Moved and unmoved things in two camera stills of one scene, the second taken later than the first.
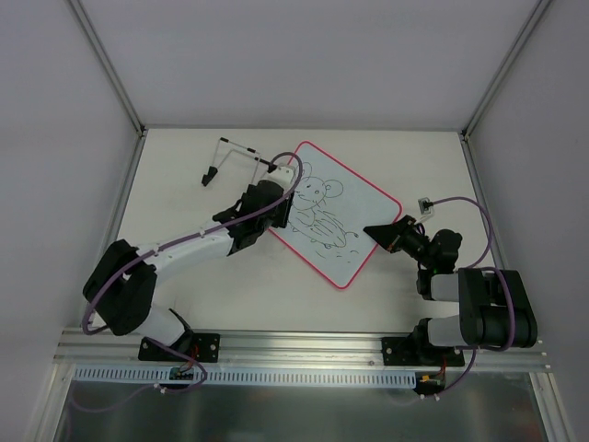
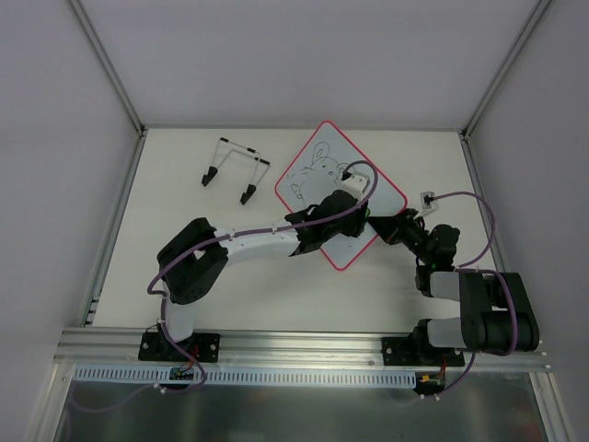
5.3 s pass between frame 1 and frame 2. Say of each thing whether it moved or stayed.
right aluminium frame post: stayed
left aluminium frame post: stayed
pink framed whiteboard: moved
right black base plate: stayed
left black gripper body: moved
